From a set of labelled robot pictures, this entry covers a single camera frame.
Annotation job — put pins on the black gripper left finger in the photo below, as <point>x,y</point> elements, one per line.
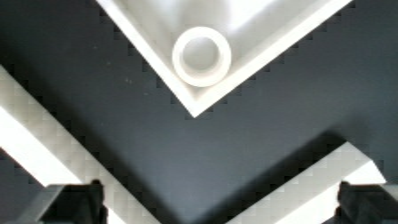
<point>67,204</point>

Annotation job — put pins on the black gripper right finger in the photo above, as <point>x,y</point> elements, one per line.
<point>366,204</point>

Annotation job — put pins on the white square tabletop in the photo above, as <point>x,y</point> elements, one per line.
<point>209,39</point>

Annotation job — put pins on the white U-shaped obstacle fence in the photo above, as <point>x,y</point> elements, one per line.
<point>49,154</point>

